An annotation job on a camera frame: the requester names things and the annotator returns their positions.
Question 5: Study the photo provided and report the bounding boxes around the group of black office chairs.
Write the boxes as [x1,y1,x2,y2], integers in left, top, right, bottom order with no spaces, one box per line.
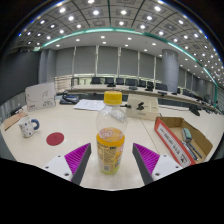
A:
[89,76,209,101]

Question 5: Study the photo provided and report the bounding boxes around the teal board eraser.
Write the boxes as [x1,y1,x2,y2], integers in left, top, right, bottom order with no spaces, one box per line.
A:
[181,127,193,144]

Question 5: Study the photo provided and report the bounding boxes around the white mug with blue handle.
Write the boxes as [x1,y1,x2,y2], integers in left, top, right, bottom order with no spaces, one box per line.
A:
[18,116,41,139]

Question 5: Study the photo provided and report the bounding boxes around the white paper sheets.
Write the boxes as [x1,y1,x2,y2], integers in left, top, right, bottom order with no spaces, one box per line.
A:
[73,98,107,112]

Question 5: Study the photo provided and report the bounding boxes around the open cardboard box red-white side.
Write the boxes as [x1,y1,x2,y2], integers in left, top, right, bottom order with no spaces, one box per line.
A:
[153,116,214,168]

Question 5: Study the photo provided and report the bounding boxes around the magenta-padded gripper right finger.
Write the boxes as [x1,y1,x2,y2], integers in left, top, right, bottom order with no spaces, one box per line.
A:
[132,142,184,186]

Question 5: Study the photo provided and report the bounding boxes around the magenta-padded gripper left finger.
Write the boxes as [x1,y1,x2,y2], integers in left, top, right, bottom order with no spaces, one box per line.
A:
[42,142,92,186]

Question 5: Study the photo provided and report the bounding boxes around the yellow-capped orange label drink bottle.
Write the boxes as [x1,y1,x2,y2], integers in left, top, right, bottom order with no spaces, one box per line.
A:
[95,90,129,175]

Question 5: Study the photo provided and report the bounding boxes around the group of black desk microphones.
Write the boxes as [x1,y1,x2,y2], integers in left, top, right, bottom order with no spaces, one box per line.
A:
[128,85,203,117]

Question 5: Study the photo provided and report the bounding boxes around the black bag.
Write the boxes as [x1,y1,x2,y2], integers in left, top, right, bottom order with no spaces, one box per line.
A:
[59,93,81,105]

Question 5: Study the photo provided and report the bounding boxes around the flat brown cardboard envelope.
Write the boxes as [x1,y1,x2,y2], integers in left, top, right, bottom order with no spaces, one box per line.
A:
[2,111,29,131]

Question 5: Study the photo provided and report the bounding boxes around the flat round red coaster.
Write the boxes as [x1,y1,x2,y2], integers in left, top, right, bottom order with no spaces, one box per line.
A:
[45,131,65,147]

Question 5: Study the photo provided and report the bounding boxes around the long curved conference desk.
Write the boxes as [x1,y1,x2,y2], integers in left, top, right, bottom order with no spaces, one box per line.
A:
[56,83,221,113]

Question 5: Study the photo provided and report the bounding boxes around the group of ceiling lights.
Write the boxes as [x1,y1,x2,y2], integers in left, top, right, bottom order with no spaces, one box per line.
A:
[18,0,224,81]

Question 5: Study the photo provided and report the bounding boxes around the white cardboard paper box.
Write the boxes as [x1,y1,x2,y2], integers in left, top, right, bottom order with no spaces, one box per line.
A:
[25,81,57,112]

